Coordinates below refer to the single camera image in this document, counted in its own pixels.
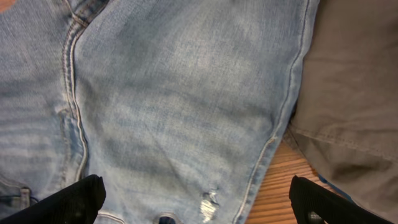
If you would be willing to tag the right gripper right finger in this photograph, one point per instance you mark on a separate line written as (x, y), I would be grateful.
(312, 203)

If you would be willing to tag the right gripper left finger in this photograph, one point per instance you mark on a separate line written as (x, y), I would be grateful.
(77, 203)

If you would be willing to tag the light blue denim jeans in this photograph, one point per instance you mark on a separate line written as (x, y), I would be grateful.
(178, 105)

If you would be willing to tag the grey t-shirt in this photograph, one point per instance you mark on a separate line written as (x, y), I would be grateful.
(345, 122)

